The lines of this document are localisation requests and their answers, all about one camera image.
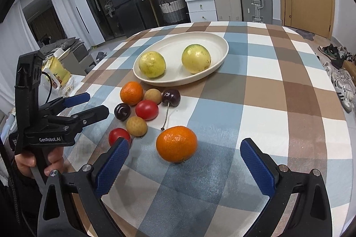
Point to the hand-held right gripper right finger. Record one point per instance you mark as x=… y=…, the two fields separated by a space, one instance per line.
x=257 y=170

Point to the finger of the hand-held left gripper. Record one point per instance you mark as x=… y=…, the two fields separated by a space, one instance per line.
x=91 y=114
x=78 y=99

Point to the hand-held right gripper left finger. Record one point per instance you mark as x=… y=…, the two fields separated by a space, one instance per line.
x=111 y=167

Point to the dark purple plum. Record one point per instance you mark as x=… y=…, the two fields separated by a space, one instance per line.
x=122 y=111

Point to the red cherry tomato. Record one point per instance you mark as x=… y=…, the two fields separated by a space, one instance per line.
x=146 y=109
x=118 y=135

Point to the orange mandarin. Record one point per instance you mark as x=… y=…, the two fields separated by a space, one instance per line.
x=131 y=92
x=176 y=144

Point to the brown longan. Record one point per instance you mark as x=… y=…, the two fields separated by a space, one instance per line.
x=136 y=126
x=152 y=95

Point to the yellow green guava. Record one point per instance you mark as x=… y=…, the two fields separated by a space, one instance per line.
x=196 y=58
x=152 y=64

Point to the dark cherry with stem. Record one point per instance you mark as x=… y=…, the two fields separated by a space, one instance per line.
x=171 y=97

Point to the white oval plate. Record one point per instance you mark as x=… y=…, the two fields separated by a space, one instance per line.
x=172 y=45

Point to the person's left forearm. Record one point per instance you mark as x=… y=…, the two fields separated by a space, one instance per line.
x=14 y=198

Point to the person's left hand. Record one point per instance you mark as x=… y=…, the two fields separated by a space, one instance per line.
x=55 y=159

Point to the yellow snack bag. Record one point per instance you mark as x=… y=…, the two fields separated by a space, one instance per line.
x=57 y=71

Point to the grey storage box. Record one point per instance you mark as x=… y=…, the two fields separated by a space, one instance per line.
x=78 y=57

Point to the white curtain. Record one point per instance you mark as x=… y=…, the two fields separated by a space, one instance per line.
x=55 y=8

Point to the pile of loose sneakers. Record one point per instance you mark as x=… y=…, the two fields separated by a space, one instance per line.
x=340 y=78

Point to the grey white woven basket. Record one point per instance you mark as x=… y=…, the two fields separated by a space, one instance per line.
x=172 y=10

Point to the grey rag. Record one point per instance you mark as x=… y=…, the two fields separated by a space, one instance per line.
x=304 y=34

